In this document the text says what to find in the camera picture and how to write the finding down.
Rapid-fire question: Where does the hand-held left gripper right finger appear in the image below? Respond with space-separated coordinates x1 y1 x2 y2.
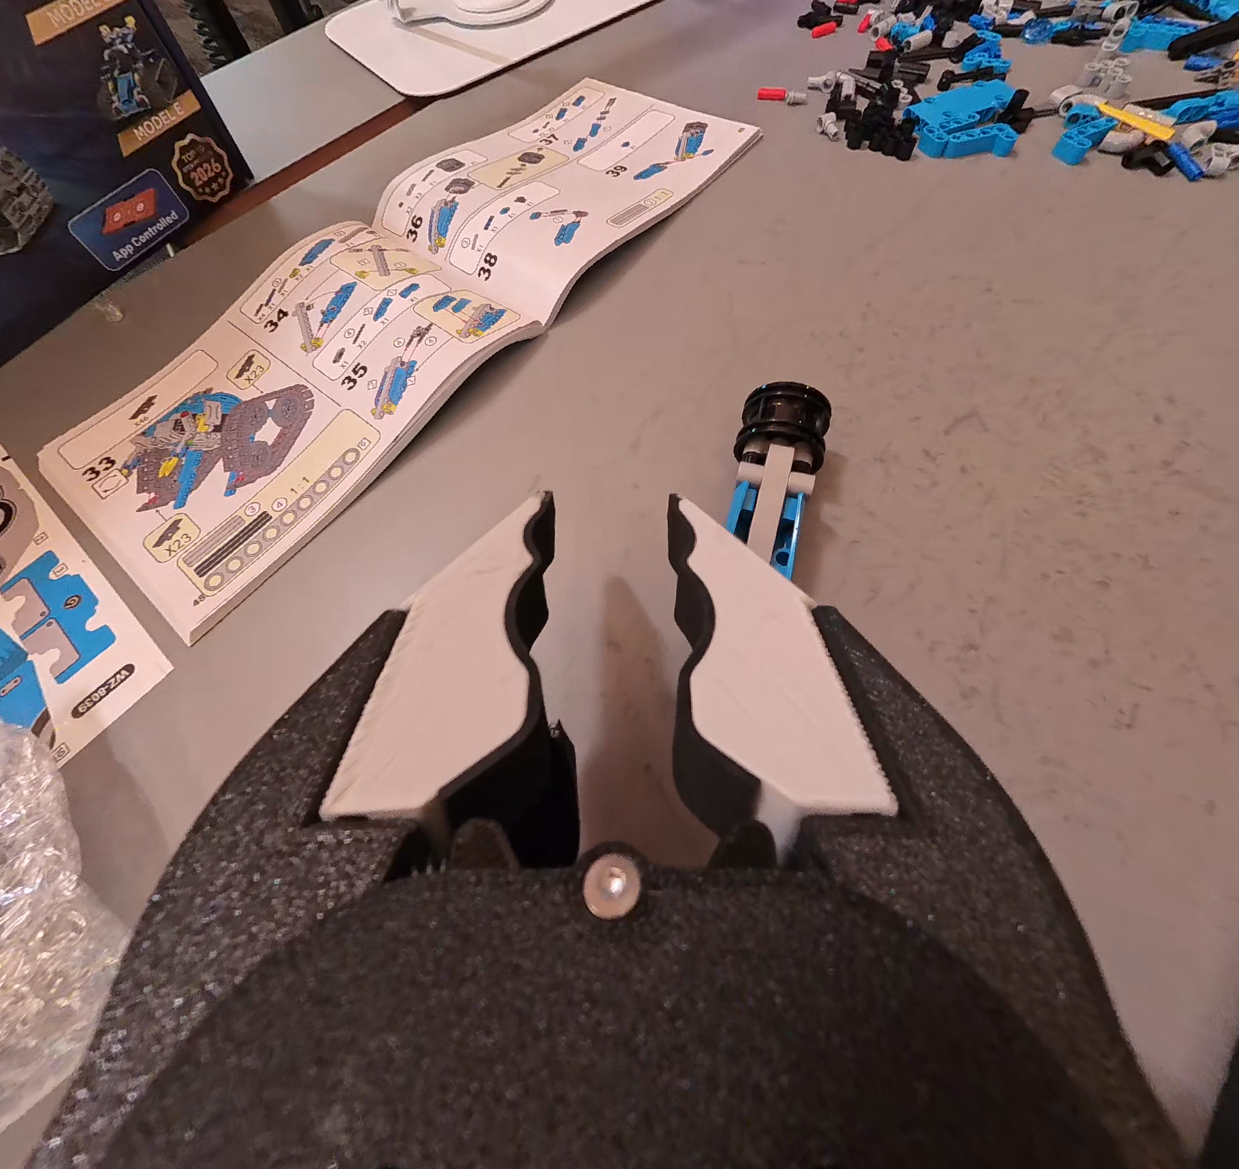
665 493 899 869

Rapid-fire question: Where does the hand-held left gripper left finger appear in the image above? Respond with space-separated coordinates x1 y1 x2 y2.
317 490 581 869

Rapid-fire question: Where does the black wheel blue beam assembly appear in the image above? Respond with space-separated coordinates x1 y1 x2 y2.
723 380 833 582

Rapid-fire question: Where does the pile of small building pieces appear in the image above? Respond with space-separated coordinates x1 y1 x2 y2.
794 0 1239 185

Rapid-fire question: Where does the blue sticker sheet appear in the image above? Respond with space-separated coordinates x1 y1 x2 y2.
0 448 175 768

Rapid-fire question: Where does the open instruction booklet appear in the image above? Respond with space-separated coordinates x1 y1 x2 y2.
36 78 762 648

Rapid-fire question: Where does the clear bubble wrap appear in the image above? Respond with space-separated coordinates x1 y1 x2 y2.
0 724 131 1132

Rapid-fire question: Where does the dark blue toy box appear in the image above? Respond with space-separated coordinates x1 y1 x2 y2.
0 0 255 367

